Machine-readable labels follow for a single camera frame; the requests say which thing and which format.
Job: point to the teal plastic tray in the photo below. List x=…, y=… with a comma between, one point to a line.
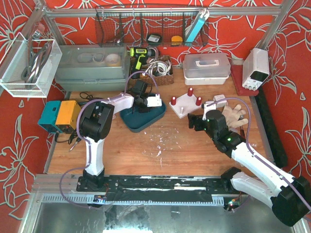
x=136, y=122

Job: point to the red mat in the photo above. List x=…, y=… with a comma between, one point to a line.
x=236, y=73

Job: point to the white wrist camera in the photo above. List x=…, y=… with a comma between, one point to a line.
x=207, y=106
x=154, y=101

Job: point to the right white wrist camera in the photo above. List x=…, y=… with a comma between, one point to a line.
x=207, y=106

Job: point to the white four-peg base plate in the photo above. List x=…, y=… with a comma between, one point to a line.
x=184, y=105

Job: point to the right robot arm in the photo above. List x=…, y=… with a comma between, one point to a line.
x=288, y=197

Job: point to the woven brown basket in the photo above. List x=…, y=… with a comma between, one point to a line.
x=162, y=74

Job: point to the soldering iron pen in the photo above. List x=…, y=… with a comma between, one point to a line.
x=74, y=145

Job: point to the white bench power supply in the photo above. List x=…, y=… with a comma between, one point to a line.
x=255, y=69

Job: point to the green yellow cordless drill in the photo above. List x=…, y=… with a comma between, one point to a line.
x=141, y=56

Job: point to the beige work glove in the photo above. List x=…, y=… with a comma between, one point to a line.
x=232, y=116

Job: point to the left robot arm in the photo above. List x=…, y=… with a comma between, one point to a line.
x=94, y=124

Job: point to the yellow tape measure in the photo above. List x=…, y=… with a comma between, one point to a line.
x=176, y=40

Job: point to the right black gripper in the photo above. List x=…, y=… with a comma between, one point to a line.
x=194, y=120

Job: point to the red spring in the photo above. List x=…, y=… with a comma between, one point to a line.
x=198, y=101
x=173, y=101
x=190, y=92

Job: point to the white clear lidded toolbox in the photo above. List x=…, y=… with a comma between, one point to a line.
x=206, y=69

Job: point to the black wire wall basket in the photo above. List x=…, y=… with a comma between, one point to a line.
x=130, y=24

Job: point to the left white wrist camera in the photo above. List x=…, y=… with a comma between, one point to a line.
x=154, y=101

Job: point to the teal power supply box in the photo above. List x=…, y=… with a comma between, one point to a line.
x=49, y=116

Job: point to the grey plastic storage box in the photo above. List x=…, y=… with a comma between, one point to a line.
x=93, y=68

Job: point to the clear acrylic bin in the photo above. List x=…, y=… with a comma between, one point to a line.
x=28, y=68

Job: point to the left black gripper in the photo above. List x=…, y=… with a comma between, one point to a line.
x=141, y=100

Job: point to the blue white book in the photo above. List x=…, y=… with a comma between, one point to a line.
x=192, y=31

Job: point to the white cube charger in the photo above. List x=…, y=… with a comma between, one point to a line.
x=219, y=103

